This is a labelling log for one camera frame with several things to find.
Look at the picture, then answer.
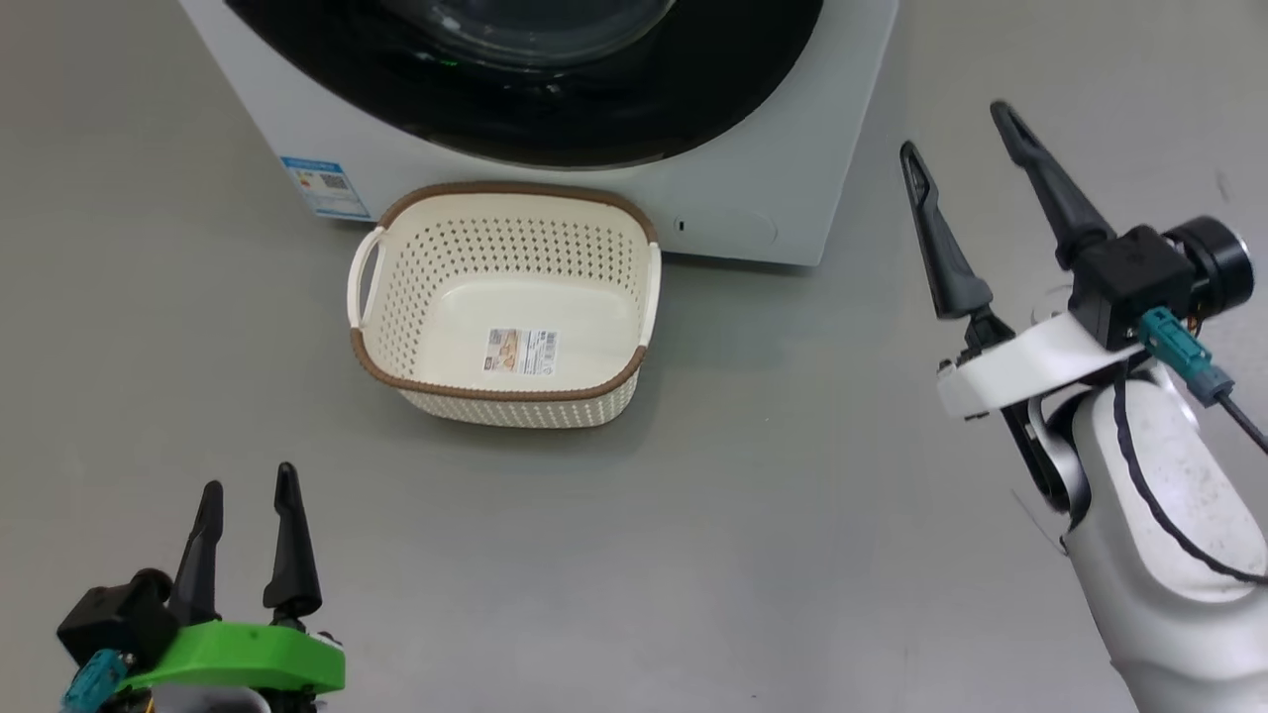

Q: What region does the paper product label in basket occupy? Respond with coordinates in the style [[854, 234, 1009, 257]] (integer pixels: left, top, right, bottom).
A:
[[483, 328, 559, 377]]

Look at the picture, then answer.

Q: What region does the white front-load washing machine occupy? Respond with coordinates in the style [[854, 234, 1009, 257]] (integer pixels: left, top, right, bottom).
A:
[[178, 0, 900, 266]]

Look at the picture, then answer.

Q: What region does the washing machine door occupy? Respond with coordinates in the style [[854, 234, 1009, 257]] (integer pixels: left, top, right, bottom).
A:
[[226, 0, 825, 169]]

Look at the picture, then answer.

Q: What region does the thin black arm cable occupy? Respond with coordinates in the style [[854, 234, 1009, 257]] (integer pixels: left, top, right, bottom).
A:
[[1111, 361, 1268, 585]]

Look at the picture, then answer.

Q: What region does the black cable teal plug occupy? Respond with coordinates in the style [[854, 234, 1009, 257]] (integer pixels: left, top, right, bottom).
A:
[[1139, 307, 1268, 457], [61, 649, 130, 713]]

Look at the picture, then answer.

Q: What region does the cream perforated basket brown rim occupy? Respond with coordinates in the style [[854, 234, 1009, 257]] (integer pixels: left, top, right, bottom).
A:
[[347, 181, 663, 430]]

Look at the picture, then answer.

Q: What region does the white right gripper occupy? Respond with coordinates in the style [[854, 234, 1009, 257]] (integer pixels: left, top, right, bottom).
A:
[[899, 101, 1145, 511]]

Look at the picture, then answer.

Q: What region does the blue energy label sticker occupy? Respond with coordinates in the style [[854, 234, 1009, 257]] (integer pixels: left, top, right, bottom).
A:
[[280, 155, 372, 221]]

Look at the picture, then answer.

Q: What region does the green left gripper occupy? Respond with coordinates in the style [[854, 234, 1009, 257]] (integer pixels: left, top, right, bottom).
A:
[[119, 462, 346, 713]]

